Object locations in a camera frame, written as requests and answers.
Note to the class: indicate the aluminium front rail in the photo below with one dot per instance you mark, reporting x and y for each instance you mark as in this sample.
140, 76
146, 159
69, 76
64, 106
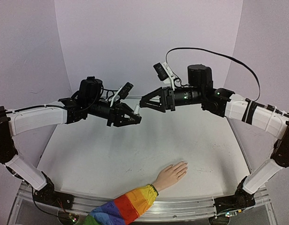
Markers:
72, 209

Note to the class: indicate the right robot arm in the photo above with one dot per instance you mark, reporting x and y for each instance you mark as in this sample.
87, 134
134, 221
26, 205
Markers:
226, 103

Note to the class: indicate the rainbow sleeve forearm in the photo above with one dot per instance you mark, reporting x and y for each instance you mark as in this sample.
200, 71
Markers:
125, 209

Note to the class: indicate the mannequin hand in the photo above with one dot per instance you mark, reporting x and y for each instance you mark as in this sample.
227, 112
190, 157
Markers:
170, 176

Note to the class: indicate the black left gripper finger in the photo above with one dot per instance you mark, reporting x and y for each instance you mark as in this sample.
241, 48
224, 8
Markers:
125, 121
126, 109

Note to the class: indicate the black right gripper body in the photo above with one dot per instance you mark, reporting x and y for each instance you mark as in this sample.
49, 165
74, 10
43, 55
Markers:
169, 99

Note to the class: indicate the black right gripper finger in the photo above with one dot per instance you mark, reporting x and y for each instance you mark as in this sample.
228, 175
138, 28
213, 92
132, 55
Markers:
154, 105
156, 93

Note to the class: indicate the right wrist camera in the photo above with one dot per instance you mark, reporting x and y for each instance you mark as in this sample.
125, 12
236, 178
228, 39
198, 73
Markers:
165, 74

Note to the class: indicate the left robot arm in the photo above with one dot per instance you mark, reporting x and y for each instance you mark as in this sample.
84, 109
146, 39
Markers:
90, 99

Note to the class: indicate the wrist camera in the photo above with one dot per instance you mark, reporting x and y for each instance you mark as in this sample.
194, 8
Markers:
121, 93
165, 74

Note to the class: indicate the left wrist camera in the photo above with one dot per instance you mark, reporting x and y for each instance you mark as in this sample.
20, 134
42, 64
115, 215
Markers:
121, 93

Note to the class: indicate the aluminium back table rail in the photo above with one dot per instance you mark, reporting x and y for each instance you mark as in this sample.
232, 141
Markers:
138, 98

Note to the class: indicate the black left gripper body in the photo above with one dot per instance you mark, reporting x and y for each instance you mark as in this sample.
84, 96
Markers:
114, 116

